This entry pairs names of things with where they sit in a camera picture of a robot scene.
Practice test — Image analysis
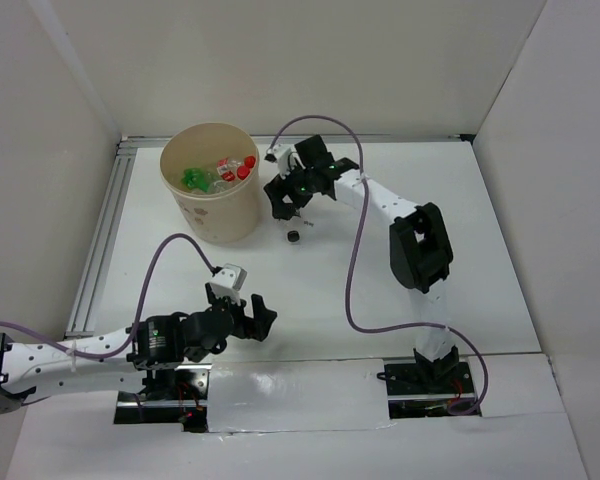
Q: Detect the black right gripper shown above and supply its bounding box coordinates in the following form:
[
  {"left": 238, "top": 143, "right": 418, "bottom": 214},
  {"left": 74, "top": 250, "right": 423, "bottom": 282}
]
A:
[{"left": 266, "top": 157, "right": 318, "bottom": 220}]

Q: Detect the large clear bottle red label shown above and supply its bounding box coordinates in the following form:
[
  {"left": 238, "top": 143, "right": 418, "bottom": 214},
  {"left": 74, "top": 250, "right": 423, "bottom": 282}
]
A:
[{"left": 236, "top": 155, "right": 256, "bottom": 180}]

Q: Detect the clear bottle black label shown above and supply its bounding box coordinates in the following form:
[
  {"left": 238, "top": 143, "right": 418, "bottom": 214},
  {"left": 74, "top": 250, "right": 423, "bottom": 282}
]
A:
[{"left": 285, "top": 218, "right": 303, "bottom": 244}]

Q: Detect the small clear bottle red label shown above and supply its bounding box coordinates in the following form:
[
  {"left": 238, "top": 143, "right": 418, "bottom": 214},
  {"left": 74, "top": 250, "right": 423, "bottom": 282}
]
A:
[{"left": 214, "top": 157, "right": 244, "bottom": 182}]

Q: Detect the green plastic bottle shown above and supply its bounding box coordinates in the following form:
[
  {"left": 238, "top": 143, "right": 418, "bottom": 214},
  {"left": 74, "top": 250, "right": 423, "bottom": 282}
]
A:
[{"left": 181, "top": 168, "right": 215, "bottom": 193}]

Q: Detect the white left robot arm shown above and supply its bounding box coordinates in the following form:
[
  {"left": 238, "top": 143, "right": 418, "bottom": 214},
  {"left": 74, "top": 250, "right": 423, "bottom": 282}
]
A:
[{"left": 0, "top": 294, "right": 277, "bottom": 415}]

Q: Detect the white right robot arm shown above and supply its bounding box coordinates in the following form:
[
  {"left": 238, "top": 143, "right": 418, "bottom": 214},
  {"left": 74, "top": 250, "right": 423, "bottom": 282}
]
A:
[{"left": 264, "top": 135, "right": 459, "bottom": 392}]

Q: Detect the beige plastic bin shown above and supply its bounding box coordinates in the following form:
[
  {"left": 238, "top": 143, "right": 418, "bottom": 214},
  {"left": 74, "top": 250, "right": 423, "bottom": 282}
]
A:
[{"left": 160, "top": 123, "right": 261, "bottom": 244}]

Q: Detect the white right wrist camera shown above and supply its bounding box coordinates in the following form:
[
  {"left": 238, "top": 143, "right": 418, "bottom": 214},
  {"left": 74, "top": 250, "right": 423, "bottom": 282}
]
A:
[{"left": 265, "top": 144, "right": 294, "bottom": 178}]

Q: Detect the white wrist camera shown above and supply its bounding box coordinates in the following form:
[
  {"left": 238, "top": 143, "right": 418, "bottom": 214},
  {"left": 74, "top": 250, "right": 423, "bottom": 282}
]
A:
[
  {"left": 210, "top": 264, "right": 248, "bottom": 305},
  {"left": 265, "top": 144, "right": 294, "bottom": 178}
]

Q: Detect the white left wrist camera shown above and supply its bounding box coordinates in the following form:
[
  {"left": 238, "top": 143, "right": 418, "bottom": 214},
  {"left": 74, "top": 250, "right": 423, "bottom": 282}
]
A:
[{"left": 210, "top": 264, "right": 248, "bottom": 305}]

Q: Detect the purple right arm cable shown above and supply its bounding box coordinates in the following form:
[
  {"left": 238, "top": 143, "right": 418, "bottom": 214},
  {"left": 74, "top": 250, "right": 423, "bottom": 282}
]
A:
[{"left": 272, "top": 115, "right": 490, "bottom": 417}]

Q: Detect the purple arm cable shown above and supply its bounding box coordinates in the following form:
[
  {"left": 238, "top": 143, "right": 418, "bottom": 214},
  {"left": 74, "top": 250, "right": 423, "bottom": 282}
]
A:
[
  {"left": 0, "top": 233, "right": 219, "bottom": 361},
  {"left": 272, "top": 115, "right": 490, "bottom": 417}
]

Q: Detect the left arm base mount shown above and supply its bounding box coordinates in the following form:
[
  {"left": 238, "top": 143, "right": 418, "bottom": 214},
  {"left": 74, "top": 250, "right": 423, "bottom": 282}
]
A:
[{"left": 113, "top": 364, "right": 211, "bottom": 433}]

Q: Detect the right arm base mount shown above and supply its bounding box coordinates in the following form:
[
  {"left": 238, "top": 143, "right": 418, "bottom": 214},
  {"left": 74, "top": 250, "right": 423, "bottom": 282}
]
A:
[{"left": 376, "top": 360, "right": 478, "bottom": 420}]

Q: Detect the aluminium frame rail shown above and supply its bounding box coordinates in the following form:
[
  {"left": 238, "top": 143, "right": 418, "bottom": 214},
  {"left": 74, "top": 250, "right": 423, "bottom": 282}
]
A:
[{"left": 64, "top": 134, "right": 469, "bottom": 338}]

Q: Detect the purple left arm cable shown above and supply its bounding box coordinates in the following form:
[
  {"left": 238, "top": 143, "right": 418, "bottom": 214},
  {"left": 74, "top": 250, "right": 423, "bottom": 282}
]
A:
[{"left": 0, "top": 233, "right": 219, "bottom": 361}]

